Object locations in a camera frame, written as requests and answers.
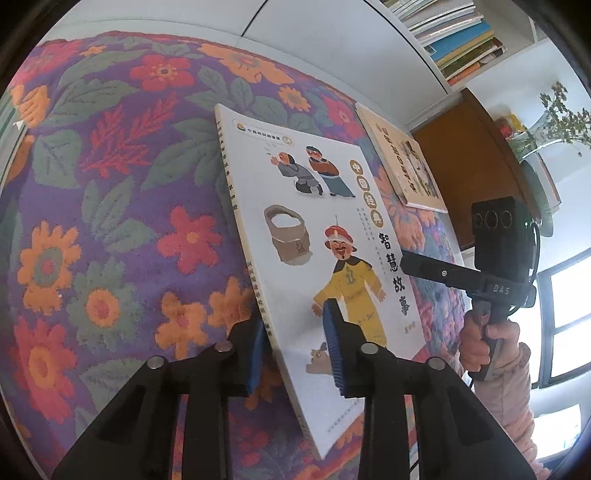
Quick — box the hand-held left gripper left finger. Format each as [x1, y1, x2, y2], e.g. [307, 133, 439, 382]
[51, 314, 271, 480]

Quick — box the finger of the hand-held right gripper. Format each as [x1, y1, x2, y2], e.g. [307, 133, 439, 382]
[399, 250, 483, 296]

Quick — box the white bookshelf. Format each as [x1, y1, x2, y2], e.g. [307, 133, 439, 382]
[46, 0, 541, 130]

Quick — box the glass vase with green plant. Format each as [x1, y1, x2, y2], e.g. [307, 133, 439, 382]
[508, 80, 591, 160]

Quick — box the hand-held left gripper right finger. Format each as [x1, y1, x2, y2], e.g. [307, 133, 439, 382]
[322, 298, 539, 480]

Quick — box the purple floral mat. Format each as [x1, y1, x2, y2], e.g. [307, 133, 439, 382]
[0, 30, 467, 480]

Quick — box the person's right forearm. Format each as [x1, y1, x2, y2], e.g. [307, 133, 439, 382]
[471, 344, 541, 467]

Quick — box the beige book with tree scene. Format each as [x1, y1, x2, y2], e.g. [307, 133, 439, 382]
[355, 102, 450, 214]

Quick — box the person's right hand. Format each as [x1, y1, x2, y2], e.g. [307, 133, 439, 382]
[457, 308, 523, 376]

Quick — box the dark round tray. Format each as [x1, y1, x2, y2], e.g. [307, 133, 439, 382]
[519, 148, 563, 237]

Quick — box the white book with yellow-robed figure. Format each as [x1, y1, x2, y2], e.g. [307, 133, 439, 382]
[215, 102, 428, 460]

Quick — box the brown wooden cabinet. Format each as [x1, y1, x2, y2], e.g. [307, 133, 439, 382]
[412, 88, 541, 252]

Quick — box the yellow red container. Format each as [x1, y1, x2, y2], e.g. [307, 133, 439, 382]
[494, 113, 527, 139]

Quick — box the row of thin white blue books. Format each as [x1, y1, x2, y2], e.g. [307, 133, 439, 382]
[383, 0, 509, 87]

